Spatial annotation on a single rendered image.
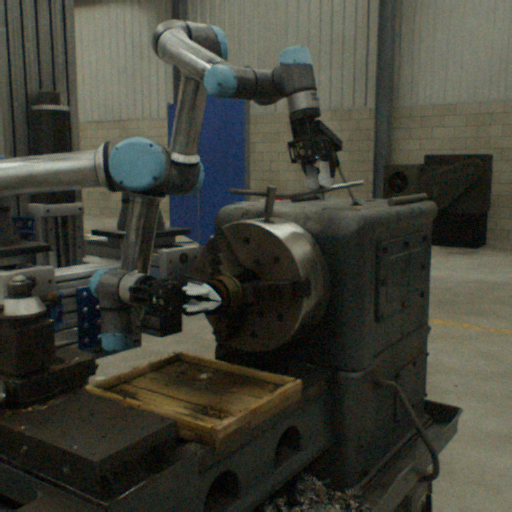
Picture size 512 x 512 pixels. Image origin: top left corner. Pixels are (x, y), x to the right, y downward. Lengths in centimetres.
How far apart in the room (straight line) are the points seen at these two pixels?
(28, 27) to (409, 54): 1049
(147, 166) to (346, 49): 1128
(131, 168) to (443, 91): 1057
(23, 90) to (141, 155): 62
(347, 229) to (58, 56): 103
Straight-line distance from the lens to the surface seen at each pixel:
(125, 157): 137
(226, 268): 138
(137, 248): 154
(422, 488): 199
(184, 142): 193
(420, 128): 1177
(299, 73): 147
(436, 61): 1190
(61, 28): 200
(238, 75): 148
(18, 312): 106
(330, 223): 148
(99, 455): 91
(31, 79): 192
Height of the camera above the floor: 137
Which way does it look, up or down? 8 degrees down
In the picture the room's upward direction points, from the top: straight up
